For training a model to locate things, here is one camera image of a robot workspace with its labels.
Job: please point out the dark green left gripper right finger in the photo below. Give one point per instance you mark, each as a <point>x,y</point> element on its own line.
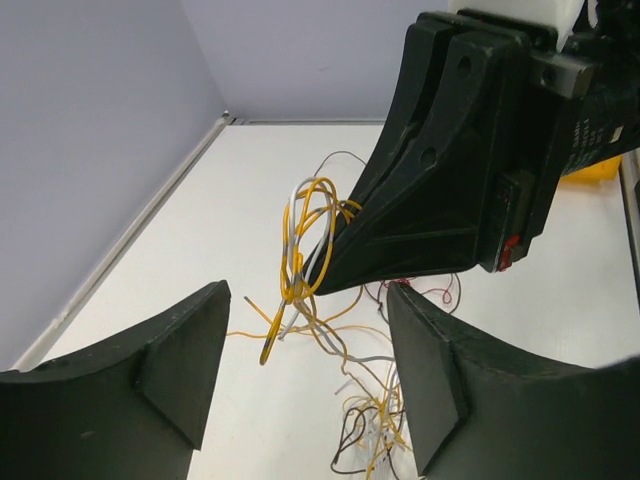
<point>478,407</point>

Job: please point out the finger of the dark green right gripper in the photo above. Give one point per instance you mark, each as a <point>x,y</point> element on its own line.
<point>495,47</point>
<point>417,202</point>

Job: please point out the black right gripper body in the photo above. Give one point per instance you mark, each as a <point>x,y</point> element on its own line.
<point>558,111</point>

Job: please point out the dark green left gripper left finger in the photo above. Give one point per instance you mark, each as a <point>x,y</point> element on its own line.
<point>132,406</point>

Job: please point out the yellow plastic bin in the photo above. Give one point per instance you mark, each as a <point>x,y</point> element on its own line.
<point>605,170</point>

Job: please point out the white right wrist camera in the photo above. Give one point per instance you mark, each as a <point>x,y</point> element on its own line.
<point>560,14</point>

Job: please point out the aluminium table frame rail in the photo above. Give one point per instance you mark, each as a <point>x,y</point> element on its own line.
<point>572,299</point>

